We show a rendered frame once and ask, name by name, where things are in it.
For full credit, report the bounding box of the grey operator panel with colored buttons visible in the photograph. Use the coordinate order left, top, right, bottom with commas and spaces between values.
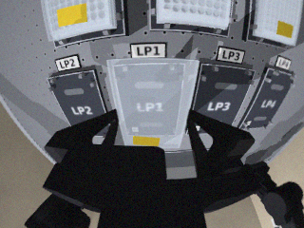
164, 150, 197, 180

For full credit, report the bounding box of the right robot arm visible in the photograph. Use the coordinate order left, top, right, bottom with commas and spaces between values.
254, 165, 304, 228

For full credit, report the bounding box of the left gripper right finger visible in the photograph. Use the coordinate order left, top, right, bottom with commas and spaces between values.
186, 109, 255, 178

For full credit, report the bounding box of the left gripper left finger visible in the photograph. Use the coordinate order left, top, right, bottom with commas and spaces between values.
51, 108, 119, 145

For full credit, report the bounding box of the grey perforated work table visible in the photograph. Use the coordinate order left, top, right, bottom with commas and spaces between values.
0, 0, 304, 165

